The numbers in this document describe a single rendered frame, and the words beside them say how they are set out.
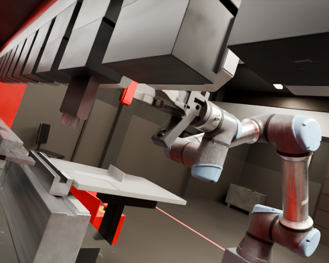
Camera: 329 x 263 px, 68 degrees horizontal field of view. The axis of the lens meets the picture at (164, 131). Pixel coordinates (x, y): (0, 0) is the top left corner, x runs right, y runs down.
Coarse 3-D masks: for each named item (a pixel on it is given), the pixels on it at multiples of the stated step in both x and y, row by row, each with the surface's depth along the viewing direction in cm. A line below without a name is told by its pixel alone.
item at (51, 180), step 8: (32, 152) 52; (40, 152) 55; (40, 160) 47; (48, 160) 50; (32, 168) 49; (40, 168) 45; (48, 168) 43; (40, 176) 44; (48, 176) 41; (56, 176) 39; (64, 176) 42; (48, 184) 40; (56, 184) 39; (64, 184) 40; (48, 192) 39; (56, 192) 40; (64, 192) 40
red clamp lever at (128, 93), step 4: (132, 84) 47; (136, 84) 47; (128, 88) 46; (132, 88) 47; (124, 92) 46; (128, 92) 47; (132, 92) 47; (120, 96) 47; (124, 96) 46; (128, 96) 47; (132, 96) 47; (120, 100) 46; (124, 100) 46; (128, 100) 47; (124, 104) 47; (128, 104) 47
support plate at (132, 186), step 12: (96, 168) 59; (84, 180) 43; (96, 180) 46; (132, 180) 59; (144, 180) 66; (108, 192) 43; (120, 192) 45; (132, 192) 46; (144, 192) 50; (156, 192) 54; (168, 192) 60; (180, 204) 55
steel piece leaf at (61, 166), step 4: (52, 160) 50; (56, 160) 51; (56, 164) 47; (60, 164) 48; (64, 164) 50; (56, 168) 45; (60, 168) 45; (64, 168) 46; (68, 168) 47; (68, 172) 45; (72, 172) 45
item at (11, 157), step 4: (0, 152) 40; (4, 152) 41; (8, 152) 42; (0, 156) 39; (4, 156) 39; (8, 156) 40; (12, 156) 40; (16, 156) 41; (20, 156) 43; (24, 156) 43; (8, 160) 40; (12, 160) 40; (16, 160) 40; (20, 160) 41; (24, 160) 41; (28, 160) 42; (32, 160) 42; (28, 164) 42; (32, 164) 42
